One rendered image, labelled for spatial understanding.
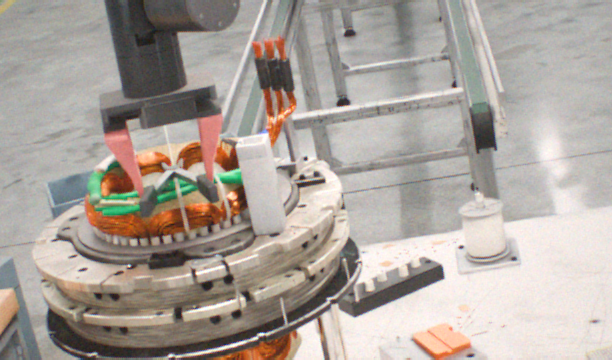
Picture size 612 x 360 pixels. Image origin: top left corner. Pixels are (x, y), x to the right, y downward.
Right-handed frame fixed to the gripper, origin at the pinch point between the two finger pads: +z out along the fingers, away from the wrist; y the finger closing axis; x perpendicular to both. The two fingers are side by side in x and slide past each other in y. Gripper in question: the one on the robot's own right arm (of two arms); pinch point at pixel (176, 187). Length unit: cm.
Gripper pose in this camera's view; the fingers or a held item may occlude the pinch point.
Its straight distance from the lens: 120.7
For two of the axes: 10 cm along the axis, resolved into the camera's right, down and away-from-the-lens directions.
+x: -1.5, -2.6, 9.5
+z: 1.7, 9.4, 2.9
